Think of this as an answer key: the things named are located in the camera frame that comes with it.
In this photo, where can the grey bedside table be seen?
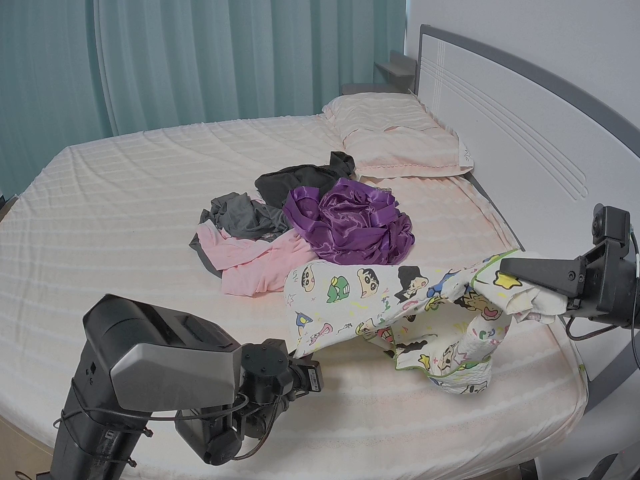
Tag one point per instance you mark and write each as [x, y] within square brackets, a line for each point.
[395, 70]

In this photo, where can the grey garment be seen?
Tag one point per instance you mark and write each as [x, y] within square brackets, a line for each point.
[245, 215]

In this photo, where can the white printed pyjama top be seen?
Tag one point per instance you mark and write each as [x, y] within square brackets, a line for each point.
[360, 293]

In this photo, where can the blue-green curtain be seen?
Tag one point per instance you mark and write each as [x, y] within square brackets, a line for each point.
[250, 43]
[45, 68]

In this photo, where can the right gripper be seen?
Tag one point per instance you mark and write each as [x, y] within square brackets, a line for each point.
[610, 288]

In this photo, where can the pale pink pillow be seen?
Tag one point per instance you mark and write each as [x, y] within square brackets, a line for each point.
[400, 138]

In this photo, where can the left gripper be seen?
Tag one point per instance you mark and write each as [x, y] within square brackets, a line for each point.
[306, 377]

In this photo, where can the pink garment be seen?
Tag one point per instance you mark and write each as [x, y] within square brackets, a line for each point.
[260, 268]

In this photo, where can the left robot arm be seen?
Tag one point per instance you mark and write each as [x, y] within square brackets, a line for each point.
[165, 363]

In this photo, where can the purple satin garment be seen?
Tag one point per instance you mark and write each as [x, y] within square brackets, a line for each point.
[350, 228]

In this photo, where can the bed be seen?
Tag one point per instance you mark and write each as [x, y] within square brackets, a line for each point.
[125, 218]

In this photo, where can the black garment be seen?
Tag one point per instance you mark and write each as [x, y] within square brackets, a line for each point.
[290, 183]

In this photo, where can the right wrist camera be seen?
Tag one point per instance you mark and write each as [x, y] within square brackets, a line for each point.
[612, 225]

